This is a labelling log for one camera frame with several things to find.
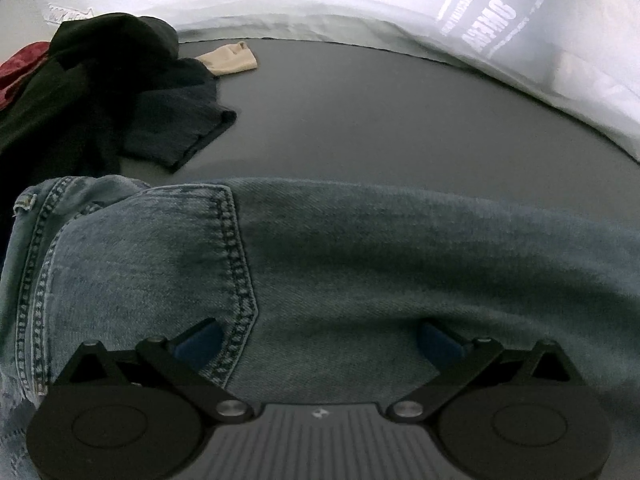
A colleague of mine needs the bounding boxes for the blue denim jeans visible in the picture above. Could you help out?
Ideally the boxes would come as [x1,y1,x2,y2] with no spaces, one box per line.
[1,176,639,479]

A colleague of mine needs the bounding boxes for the black garment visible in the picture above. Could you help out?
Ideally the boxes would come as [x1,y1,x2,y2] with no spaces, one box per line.
[1,13,236,178]

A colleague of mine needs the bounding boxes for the white printed storage bag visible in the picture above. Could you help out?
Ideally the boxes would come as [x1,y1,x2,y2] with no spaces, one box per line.
[0,0,640,164]

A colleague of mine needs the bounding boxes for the beige cloth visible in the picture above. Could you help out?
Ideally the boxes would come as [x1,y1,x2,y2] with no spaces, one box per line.
[196,41,258,77]

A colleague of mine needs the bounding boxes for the red checkered shirt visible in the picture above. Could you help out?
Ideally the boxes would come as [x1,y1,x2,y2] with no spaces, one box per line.
[0,41,50,110]

